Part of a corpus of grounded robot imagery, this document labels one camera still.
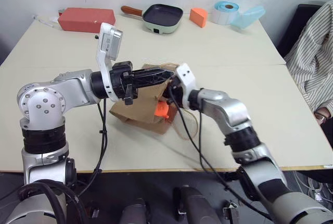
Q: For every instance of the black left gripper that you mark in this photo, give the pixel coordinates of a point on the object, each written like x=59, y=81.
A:
x=120, y=79

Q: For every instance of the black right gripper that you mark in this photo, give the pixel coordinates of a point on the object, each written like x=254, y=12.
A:
x=174, y=89

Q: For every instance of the orange plush toy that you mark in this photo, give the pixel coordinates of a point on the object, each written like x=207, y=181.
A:
x=161, y=109

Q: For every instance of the brown paper bag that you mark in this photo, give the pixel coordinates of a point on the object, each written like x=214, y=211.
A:
x=141, y=110

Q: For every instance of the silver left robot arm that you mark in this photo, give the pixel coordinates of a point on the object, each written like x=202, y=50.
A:
x=70, y=86

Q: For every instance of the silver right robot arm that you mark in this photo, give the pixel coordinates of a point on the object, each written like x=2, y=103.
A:
x=229, y=109

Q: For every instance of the person's bare hand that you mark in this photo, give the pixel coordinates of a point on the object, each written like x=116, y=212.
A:
x=325, y=111

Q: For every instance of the orange wedge block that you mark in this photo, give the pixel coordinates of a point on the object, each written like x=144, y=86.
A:
x=197, y=17

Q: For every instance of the red rectangular box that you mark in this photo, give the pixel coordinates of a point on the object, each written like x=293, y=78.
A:
x=87, y=19

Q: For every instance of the white label roll blue core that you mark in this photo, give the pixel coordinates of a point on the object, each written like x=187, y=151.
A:
x=223, y=14

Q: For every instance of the large dark rounded shape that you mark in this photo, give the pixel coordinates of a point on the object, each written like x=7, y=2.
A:
x=195, y=205

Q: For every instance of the white pen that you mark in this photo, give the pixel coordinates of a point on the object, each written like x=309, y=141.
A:
x=44, y=21

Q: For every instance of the small dark rounded shape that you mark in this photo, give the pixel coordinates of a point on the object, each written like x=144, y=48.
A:
x=135, y=212

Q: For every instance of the black chair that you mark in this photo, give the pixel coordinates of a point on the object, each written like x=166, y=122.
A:
x=294, y=31

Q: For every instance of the person in striped shirt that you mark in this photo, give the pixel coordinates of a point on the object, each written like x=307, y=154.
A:
x=312, y=52

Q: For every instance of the dark wrist watch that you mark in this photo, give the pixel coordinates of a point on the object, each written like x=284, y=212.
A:
x=320, y=118

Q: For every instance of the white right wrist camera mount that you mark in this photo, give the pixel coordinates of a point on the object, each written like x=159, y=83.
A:
x=187, y=78

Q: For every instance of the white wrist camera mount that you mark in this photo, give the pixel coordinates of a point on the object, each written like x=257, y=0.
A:
x=187, y=78
x=104, y=60

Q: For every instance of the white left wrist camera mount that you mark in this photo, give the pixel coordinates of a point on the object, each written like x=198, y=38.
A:
x=104, y=60

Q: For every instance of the small metal bracket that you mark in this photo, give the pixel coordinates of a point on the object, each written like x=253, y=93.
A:
x=231, y=212

